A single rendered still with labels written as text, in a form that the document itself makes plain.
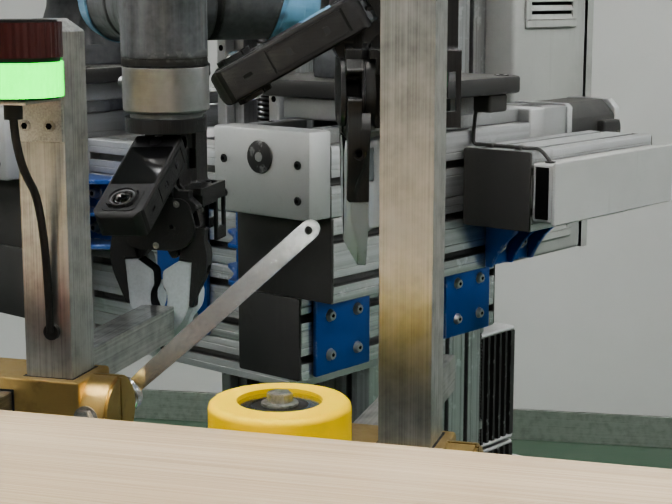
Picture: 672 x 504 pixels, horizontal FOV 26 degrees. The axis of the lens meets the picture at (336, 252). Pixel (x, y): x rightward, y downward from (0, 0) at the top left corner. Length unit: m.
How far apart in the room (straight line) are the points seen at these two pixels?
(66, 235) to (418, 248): 0.24
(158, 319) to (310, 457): 0.53
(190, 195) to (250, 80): 0.29
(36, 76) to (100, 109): 0.98
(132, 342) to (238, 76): 0.30
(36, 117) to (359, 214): 0.23
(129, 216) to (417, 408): 0.35
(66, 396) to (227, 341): 0.75
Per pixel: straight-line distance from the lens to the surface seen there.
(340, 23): 0.98
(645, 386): 3.75
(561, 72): 2.08
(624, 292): 3.69
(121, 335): 1.18
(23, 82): 0.93
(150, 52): 1.24
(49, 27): 0.94
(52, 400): 1.01
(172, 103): 1.24
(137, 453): 0.75
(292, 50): 0.98
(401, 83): 0.90
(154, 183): 1.21
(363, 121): 0.97
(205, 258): 1.26
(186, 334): 1.04
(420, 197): 0.90
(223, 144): 1.53
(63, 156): 0.98
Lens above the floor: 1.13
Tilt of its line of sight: 10 degrees down
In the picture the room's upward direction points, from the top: straight up
